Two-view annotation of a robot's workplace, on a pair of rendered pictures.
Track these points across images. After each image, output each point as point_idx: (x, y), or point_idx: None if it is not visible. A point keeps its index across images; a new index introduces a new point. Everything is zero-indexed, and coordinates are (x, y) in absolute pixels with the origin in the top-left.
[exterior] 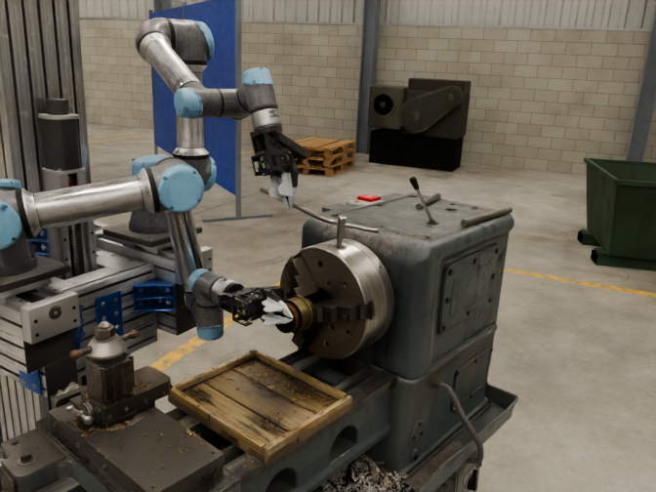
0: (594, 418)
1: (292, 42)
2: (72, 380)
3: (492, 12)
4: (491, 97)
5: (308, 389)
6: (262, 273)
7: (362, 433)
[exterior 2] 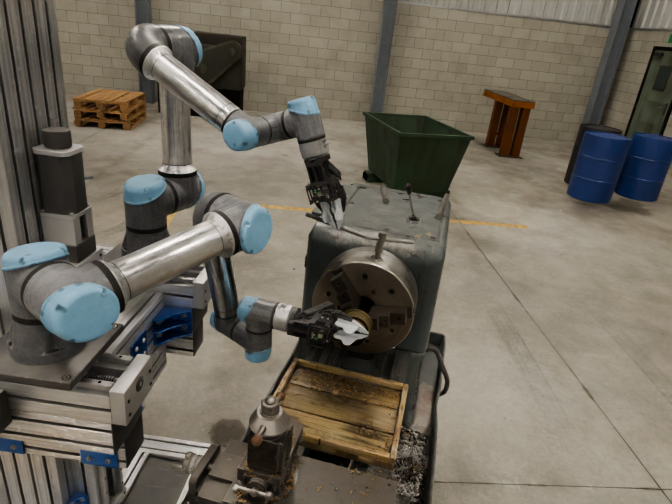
0: (439, 325)
1: None
2: (141, 440)
3: None
4: (262, 51)
5: (366, 385)
6: (116, 242)
7: None
